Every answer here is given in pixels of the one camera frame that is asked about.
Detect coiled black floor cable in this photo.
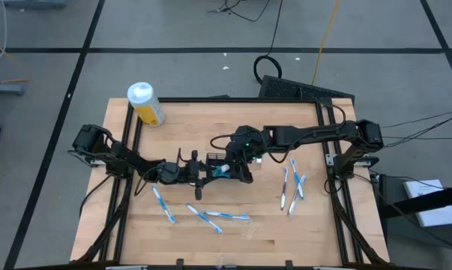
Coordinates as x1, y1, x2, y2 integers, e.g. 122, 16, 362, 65
253, 0, 285, 86

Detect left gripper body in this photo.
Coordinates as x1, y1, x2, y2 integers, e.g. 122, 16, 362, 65
180, 150, 208, 201

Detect yellow white wipes canister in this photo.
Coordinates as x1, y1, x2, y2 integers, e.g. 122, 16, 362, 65
127, 81, 166, 128

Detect yellow floor cable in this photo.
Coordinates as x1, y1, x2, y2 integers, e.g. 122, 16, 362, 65
310, 0, 341, 86

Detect grey metal foot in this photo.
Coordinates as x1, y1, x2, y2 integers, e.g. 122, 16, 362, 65
0, 82, 25, 97
1, 0, 67, 10

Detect orange floor cable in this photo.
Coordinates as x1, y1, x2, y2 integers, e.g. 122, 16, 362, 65
0, 32, 31, 85

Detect black wire caddy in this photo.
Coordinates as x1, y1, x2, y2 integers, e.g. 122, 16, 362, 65
205, 151, 249, 185

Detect tangled black floor cables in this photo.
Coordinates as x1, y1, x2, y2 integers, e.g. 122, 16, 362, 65
205, 0, 272, 23

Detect black perforated metal panel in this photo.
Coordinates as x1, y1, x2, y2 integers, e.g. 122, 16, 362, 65
257, 74, 356, 103

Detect empty clear plastic wrapper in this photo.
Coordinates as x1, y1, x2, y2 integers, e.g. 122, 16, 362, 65
245, 220, 261, 242

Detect thin black cable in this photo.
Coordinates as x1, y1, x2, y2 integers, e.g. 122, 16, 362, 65
383, 135, 452, 141
381, 111, 452, 151
382, 109, 452, 129

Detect black aluminium table frame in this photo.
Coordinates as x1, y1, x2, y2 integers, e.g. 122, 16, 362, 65
72, 96, 391, 270

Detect white booklet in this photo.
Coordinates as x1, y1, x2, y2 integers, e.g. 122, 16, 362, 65
403, 178, 452, 228

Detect black base cable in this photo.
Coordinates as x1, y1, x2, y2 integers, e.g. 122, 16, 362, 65
78, 174, 113, 219

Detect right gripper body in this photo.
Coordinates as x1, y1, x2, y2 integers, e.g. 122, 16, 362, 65
226, 126, 268, 185

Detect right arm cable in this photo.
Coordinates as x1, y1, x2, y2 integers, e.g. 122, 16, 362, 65
321, 99, 347, 127

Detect black metal beam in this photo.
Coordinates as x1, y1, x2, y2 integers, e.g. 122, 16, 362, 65
378, 183, 452, 220

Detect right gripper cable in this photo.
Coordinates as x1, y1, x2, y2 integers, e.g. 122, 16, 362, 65
209, 133, 236, 152

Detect blue white toothbrush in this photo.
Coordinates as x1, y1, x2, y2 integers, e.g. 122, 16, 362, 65
185, 203, 224, 235
151, 184, 177, 225
289, 157, 305, 200
202, 211, 251, 221

